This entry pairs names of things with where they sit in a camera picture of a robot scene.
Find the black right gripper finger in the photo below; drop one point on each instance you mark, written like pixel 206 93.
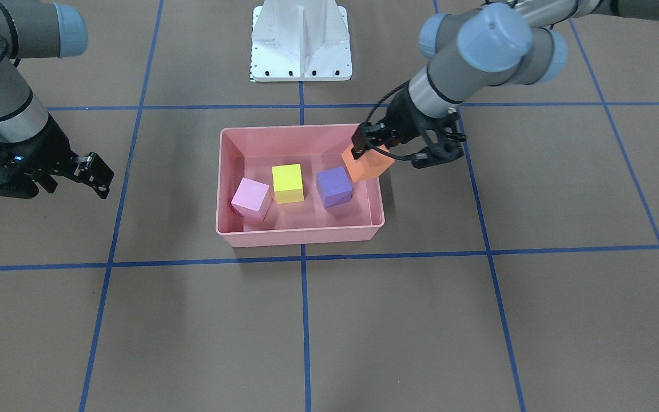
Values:
pixel 99 181
pixel 92 166

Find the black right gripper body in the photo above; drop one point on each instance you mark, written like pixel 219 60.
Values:
pixel 49 147

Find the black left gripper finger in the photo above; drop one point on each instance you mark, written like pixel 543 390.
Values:
pixel 384 151
pixel 367 136

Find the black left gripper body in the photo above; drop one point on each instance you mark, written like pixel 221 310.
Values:
pixel 404 118

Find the orange foam block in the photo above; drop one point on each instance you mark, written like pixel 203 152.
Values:
pixel 370 165

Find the purple foam block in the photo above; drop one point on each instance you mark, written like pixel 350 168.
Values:
pixel 334 187

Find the yellow foam block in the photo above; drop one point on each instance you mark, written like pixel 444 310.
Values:
pixel 287 184

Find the pink foam block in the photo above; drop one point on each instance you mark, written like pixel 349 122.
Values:
pixel 251 199

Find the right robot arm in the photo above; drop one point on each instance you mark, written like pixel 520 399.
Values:
pixel 35 29

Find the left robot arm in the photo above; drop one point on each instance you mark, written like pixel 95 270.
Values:
pixel 500 43

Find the pink plastic bin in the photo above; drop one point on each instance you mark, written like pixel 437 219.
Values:
pixel 252 152

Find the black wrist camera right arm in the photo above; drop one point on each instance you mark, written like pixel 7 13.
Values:
pixel 15 170

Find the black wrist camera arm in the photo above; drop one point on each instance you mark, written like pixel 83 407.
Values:
pixel 15 170
pixel 444 141

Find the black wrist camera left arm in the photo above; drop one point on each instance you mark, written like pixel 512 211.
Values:
pixel 444 141

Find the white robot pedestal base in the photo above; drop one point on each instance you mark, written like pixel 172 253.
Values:
pixel 300 41

